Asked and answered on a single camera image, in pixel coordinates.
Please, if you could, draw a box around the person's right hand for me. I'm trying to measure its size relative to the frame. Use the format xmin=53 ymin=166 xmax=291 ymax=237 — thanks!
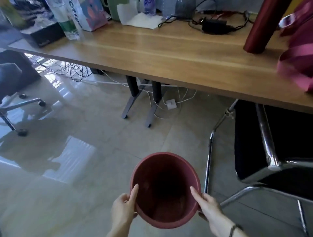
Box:
xmin=190 ymin=186 xmax=226 ymax=235

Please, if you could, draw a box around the person's left hand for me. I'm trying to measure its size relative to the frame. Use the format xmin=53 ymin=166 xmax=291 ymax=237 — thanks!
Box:
xmin=110 ymin=184 xmax=139 ymax=229

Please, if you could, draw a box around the red plastic bucket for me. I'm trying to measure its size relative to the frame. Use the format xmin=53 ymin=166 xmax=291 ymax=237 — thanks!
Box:
xmin=130 ymin=152 xmax=202 ymax=229

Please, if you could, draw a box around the person's left forearm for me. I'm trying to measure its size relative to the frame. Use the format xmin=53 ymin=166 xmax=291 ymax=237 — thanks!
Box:
xmin=106 ymin=223 xmax=132 ymax=237

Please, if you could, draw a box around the person's right forearm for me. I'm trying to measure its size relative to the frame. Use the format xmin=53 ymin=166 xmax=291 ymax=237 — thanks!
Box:
xmin=211 ymin=216 xmax=248 ymax=237

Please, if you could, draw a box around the wooden desk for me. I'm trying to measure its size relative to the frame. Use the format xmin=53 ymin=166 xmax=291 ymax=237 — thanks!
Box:
xmin=7 ymin=11 xmax=313 ymax=128

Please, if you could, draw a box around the grey office swivel chair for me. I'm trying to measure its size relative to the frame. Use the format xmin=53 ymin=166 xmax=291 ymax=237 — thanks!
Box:
xmin=0 ymin=50 xmax=46 ymax=137

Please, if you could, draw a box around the black power adapter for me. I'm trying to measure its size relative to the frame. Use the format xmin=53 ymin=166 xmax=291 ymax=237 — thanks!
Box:
xmin=202 ymin=19 xmax=231 ymax=35

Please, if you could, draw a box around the white paper sheet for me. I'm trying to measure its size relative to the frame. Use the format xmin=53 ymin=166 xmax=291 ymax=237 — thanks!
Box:
xmin=117 ymin=2 xmax=163 ymax=30

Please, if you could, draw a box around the black box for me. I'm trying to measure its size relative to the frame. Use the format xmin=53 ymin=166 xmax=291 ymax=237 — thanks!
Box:
xmin=21 ymin=22 xmax=66 ymax=48

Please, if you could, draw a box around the dark red cylinder roll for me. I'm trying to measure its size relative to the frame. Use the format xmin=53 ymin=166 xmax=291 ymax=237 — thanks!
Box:
xmin=243 ymin=0 xmax=292 ymax=54

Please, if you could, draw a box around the clear plastic water bottle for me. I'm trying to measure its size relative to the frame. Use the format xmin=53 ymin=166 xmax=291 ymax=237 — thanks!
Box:
xmin=46 ymin=0 xmax=85 ymax=41

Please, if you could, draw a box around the white patterned paper bag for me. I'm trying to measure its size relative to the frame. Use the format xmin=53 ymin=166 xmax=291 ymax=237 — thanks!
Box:
xmin=64 ymin=0 xmax=108 ymax=32

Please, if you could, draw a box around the green container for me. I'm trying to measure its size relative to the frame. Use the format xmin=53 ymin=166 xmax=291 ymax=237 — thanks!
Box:
xmin=107 ymin=0 xmax=130 ymax=21

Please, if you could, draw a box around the grey mesh container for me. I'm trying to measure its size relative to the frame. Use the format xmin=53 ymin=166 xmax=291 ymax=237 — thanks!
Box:
xmin=175 ymin=0 xmax=196 ymax=19

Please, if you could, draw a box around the purple label plastic bottle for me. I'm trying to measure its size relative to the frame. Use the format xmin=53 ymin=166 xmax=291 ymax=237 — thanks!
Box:
xmin=143 ymin=0 xmax=157 ymax=15

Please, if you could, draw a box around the dark bead bracelet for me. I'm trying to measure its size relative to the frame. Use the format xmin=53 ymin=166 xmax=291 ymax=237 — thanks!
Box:
xmin=229 ymin=224 xmax=244 ymax=237

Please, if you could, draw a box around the black chrome frame chair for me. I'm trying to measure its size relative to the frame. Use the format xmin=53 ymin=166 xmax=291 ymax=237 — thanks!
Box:
xmin=204 ymin=99 xmax=313 ymax=236

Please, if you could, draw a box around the tangle of floor cables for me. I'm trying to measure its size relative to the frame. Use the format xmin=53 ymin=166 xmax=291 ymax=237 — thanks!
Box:
xmin=26 ymin=54 xmax=197 ymax=120

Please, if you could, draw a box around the black cable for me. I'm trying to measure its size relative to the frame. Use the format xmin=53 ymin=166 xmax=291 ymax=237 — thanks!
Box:
xmin=158 ymin=0 xmax=250 ymax=32

